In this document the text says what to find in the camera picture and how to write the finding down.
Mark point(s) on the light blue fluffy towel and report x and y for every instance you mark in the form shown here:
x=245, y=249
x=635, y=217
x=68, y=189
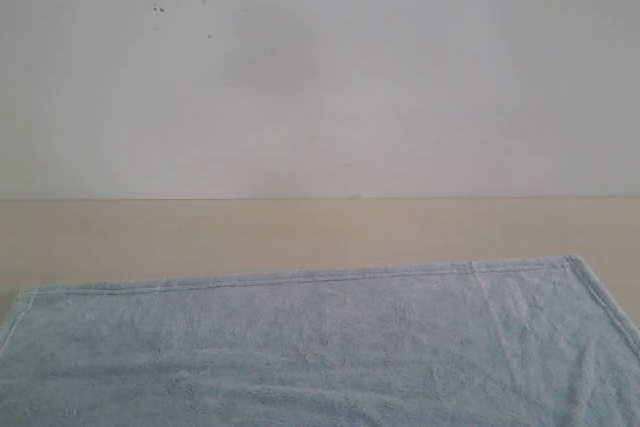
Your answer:
x=525, y=342

